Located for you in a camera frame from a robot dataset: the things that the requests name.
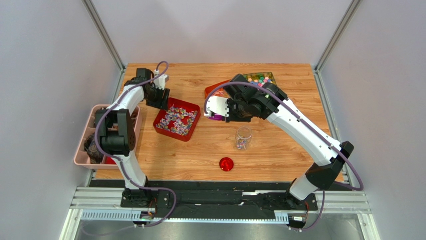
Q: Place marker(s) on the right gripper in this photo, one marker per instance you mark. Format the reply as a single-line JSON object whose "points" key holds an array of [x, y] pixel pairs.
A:
{"points": [[233, 110]]}

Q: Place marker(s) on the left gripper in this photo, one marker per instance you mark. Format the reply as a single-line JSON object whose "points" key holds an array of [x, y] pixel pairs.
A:
{"points": [[162, 103]]}

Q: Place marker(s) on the clear plastic jar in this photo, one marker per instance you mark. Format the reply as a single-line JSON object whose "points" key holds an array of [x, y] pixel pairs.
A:
{"points": [[243, 138]]}

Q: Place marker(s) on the purple plastic scoop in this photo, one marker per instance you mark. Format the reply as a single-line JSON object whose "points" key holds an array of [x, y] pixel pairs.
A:
{"points": [[215, 117]]}

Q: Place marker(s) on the red tray of swirl lollipops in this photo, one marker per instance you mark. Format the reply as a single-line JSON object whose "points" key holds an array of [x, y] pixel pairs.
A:
{"points": [[178, 120]]}

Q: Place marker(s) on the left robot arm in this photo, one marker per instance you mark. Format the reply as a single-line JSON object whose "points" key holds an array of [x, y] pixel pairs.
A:
{"points": [[115, 136]]}

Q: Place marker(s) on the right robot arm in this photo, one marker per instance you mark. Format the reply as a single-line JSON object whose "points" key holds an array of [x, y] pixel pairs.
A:
{"points": [[269, 102]]}

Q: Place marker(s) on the clear tray of colourful candies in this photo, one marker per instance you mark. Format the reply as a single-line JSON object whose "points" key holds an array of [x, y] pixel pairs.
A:
{"points": [[260, 79]]}

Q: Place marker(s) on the red jar lid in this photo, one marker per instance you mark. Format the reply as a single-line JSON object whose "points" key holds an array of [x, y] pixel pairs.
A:
{"points": [[226, 164]]}

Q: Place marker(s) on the pink organizer basket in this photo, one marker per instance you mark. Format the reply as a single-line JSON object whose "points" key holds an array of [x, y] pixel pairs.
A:
{"points": [[82, 158]]}

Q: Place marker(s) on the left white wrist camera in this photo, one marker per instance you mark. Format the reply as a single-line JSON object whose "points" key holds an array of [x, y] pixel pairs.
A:
{"points": [[161, 78]]}

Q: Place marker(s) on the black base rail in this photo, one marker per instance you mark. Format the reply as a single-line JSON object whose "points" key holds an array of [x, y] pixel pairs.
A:
{"points": [[218, 200]]}

